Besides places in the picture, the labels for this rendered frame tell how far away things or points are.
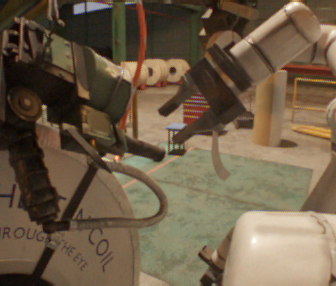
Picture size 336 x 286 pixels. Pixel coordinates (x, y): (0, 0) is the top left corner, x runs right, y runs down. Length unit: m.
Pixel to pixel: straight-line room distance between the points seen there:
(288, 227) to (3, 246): 0.59
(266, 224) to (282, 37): 0.40
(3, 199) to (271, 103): 4.59
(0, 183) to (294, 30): 0.62
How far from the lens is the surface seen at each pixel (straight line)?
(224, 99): 0.52
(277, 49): 0.52
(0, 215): 0.64
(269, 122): 4.96
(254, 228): 0.17
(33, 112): 0.44
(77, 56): 0.54
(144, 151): 0.61
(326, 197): 0.80
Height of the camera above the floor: 1.43
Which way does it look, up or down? 17 degrees down
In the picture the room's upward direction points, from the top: straight up
